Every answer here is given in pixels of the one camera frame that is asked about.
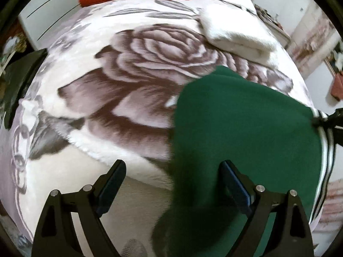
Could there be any green and cream varsity jacket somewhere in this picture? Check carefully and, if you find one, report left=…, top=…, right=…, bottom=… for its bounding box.
left=151, top=66, right=335, bottom=257

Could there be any white fluffy cloth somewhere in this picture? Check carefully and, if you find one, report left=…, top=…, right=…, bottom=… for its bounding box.
left=200, top=4, right=279, bottom=62

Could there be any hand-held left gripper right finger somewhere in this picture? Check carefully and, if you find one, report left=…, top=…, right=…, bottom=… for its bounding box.
left=219, top=160, right=314, bottom=257

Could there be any wooden framed mirror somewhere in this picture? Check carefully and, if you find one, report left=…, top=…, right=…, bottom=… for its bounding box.
left=323, top=43, right=343, bottom=78

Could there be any floral curtain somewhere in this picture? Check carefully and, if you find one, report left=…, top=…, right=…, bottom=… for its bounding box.
left=285, top=5, right=341, bottom=67

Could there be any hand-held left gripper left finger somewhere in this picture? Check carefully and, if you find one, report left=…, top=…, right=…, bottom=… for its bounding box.
left=32, top=160, right=127, bottom=257

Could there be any cluttered white nightstand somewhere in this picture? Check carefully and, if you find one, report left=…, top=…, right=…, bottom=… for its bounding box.
left=254, top=4, right=291, bottom=49

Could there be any floral plush blanket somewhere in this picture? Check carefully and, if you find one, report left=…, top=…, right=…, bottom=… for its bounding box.
left=0, top=0, right=322, bottom=257

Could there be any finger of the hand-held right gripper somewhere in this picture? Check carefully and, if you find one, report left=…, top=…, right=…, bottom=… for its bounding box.
left=311, top=108, right=343, bottom=146

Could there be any dark boxy object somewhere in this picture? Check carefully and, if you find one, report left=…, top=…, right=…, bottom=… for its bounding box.
left=4, top=49, right=47, bottom=129

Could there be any hanging red cloth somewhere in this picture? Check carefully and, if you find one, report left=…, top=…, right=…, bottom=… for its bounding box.
left=330, top=71, right=343, bottom=102

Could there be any white headboard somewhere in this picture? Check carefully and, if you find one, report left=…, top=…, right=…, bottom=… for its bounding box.
left=19, top=0, right=89, bottom=50

